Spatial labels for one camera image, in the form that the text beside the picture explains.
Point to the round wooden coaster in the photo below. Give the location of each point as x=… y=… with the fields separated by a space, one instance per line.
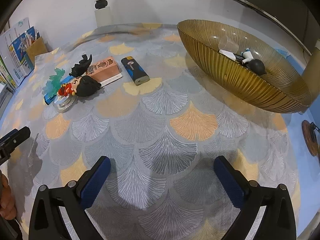
x=310 y=137

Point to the black wall television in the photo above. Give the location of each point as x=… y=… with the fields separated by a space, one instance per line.
x=293 y=16

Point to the clear plastic cup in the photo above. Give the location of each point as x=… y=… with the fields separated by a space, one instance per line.
x=227 y=44

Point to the brown pen holder box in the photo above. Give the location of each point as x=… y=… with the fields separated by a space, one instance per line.
x=38 y=47

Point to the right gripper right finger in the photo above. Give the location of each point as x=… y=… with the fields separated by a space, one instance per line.
x=278 y=221

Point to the clear round figurine base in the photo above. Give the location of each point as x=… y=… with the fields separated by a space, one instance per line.
x=64 y=103

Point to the blue rectangular block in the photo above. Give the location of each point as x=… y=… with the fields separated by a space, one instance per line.
x=51 y=95

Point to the black crow figurine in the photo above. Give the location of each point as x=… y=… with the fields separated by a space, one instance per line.
x=80 y=68

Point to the black haired red figurine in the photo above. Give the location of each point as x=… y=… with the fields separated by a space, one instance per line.
x=83 y=86

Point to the ginkgo pattern table mat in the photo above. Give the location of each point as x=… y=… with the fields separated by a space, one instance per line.
x=161 y=138

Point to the blue white book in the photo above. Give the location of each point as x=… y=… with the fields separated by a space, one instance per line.
x=19 y=48

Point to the pink card box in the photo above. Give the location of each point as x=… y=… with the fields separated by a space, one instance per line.
x=105 y=71

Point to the tall brown cylinder bottle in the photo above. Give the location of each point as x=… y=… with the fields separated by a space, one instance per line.
x=311 y=72

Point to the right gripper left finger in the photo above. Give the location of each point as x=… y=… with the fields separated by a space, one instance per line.
x=46 y=221

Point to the person's left hand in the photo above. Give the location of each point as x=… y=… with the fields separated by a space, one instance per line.
x=8 y=208

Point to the teal wave toy piece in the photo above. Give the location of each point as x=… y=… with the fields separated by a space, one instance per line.
x=54 y=80

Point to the black blue lighter box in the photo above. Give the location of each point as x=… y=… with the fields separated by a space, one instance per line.
x=135 y=71

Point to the white desk lamp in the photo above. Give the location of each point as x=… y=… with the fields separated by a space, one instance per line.
x=103 y=14

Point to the white black astronaut figurine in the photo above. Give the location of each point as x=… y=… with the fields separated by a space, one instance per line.
x=255 y=65

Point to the white cube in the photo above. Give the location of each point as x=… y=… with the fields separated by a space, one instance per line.
x=231 y=55

